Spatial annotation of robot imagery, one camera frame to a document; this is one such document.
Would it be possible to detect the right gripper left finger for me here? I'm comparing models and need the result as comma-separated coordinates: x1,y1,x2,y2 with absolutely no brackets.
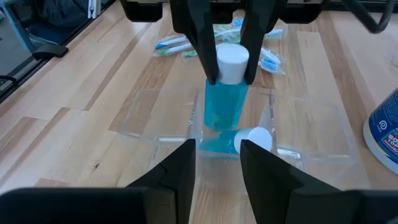
0,138,197,224

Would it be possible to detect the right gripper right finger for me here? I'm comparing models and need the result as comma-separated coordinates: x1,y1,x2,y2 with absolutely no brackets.
239,139,398,224

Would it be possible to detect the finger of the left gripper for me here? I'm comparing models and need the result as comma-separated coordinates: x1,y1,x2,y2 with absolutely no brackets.
169,0,220,86
239,0,286,86

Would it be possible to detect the blue mouthwash bottle white cap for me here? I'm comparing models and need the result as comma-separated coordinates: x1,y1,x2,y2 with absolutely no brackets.
203,42,251,132
198,126,274,160

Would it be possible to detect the person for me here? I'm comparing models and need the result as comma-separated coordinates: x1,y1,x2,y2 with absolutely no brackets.
34,0,91,20

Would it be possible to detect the clear acrylic organizer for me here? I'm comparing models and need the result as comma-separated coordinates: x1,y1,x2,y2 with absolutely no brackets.
119,86,362,195

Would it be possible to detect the blue chair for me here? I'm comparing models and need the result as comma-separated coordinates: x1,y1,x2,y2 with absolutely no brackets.
0,0,78,52

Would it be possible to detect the black plastic clamp foot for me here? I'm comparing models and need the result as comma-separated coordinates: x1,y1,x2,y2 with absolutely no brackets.
32,44,70,61

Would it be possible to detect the white wipes canister blue label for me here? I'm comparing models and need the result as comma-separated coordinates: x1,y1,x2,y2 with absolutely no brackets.
363,88,398,175

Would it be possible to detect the silver aluminium extrusion bracket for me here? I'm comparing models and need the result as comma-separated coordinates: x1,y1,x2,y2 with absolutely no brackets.
87,0,103,19

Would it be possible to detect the black metal table frame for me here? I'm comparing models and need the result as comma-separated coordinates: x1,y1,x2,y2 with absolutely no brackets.
0,0,118,103

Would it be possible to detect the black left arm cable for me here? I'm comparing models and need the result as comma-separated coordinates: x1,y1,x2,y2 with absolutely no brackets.
341,0,396,35

